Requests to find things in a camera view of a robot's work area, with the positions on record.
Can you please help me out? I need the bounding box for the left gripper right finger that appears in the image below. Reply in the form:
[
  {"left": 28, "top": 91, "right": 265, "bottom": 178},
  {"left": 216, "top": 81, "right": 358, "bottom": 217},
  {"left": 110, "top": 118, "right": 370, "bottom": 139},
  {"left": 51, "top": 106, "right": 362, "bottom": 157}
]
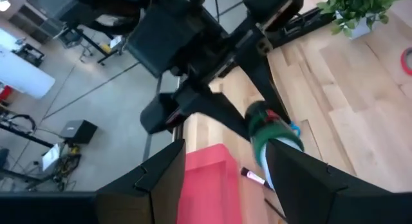
[{"left": 265, "top": 138, "right": 412, "bottom": 224}]

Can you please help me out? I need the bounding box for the white box on floor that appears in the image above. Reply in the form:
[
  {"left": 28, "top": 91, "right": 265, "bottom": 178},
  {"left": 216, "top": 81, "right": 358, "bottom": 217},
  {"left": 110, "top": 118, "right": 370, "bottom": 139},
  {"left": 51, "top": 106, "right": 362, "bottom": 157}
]
[{"left": 41, "top": 143, "right": 62, "bottom": 173}]

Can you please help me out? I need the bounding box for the black box on floor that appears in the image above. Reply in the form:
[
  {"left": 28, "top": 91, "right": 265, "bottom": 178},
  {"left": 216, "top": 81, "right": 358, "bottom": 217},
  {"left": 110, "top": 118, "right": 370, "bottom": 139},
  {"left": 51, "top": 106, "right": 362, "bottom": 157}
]
[{"left": 59, "top": 119, "right": 98, "bottom": 145}]

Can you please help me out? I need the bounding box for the thick-handled black paint brush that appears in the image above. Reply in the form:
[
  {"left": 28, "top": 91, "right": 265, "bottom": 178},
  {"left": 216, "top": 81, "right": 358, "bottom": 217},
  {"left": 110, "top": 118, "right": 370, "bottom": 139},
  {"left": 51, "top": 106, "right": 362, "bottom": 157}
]
[{"left": 240, "top": 166, "right": 274, "bottom": 190}]

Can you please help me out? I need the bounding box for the black desk frame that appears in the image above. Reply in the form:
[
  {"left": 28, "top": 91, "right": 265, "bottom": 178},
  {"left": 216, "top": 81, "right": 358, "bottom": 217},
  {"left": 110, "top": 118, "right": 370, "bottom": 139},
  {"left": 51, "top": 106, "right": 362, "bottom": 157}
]
[{"left": 57, "top": 24, "right": 125, "bottom": 66}]

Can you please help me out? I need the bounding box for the white table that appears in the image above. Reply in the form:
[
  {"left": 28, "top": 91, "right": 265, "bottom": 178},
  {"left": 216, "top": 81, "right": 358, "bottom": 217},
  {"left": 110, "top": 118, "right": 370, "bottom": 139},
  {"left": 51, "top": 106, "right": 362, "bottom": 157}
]
[{"left": 0, "top": 27, "right": 56, "bottom": 100}]

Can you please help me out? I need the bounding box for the red tape roll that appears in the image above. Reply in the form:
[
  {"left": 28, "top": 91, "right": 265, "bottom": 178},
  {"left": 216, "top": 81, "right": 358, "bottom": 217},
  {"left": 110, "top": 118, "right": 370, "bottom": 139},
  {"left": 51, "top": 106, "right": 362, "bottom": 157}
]
[{"left": 400, "top": 46, "right": 412, "bottom": 77}]

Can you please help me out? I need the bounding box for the green paint bottle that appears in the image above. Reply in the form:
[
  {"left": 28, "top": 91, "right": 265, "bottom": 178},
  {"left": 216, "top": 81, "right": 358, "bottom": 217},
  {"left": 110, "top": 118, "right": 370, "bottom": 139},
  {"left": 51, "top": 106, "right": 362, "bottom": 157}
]
[{"left": 244, "top": 100, "right": 305, "bottom": 190}]

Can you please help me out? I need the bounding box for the red container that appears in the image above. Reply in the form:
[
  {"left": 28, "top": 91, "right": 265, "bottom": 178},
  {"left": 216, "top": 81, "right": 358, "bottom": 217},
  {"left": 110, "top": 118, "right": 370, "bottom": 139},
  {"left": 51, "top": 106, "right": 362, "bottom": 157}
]
[{"left": 0, "top": 85, "right": 14, "bottom": 103}]

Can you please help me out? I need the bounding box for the yellow cable bundle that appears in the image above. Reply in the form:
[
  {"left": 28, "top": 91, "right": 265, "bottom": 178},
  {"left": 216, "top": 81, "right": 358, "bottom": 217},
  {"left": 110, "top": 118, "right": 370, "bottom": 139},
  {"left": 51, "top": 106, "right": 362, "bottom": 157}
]
[{"left": 53, "top": 145, "right": 83, "bottom": 191}]

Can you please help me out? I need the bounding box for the long slim black paint brush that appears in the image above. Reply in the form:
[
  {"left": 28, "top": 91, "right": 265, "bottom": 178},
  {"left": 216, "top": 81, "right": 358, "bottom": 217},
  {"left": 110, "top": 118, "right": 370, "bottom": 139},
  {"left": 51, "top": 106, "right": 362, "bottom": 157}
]
[{"left": 263, "top": 198, "right": 288, "bottom": 222}]

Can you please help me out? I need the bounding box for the black table frame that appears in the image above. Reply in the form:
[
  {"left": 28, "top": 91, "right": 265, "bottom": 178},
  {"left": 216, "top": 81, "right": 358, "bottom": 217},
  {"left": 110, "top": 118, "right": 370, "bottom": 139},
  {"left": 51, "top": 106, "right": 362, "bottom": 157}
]
[{"left": 267, "top": 6, "right": 335, "bottom": 50}]

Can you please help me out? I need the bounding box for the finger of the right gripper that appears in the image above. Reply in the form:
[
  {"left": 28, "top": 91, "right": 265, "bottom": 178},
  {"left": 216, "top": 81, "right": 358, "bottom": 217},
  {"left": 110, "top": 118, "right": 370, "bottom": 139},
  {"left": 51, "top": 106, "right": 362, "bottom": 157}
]
[
  {"left": 234, "top": 30, "right": 292, "bottom": 124},
  {"left": 175, "top": 84, "right": 252, "bottom": 142}
]

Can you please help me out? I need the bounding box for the green leafy plant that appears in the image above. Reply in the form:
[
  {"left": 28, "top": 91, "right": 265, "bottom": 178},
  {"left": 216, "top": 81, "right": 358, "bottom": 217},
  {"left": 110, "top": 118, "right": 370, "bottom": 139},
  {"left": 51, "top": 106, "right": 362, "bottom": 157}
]
[{"left": 316, "top": 0, "right": 409, "bottom": 38}]

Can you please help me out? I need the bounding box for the white plant pot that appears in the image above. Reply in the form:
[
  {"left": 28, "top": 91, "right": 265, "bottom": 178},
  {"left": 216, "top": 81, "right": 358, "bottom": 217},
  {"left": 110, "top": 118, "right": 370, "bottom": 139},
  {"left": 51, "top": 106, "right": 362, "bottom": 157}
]
[{"left": 334, "top": 10, "right": 378, "bottom": 41}]

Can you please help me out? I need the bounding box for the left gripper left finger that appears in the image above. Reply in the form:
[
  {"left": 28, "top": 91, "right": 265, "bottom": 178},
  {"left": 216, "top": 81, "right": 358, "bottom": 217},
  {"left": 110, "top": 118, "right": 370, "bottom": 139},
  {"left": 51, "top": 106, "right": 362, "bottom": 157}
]
[{"left": 0, "top": 138, "right": 187, "bottom": 224}]

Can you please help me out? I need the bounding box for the pink translucent plastic bin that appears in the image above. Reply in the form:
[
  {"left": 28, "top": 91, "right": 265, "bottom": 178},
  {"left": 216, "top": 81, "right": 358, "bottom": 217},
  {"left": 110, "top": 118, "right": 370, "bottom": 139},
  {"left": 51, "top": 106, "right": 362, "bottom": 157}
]
[{"left": 176, "top": 143, "right": 243, "bottom": 224}]

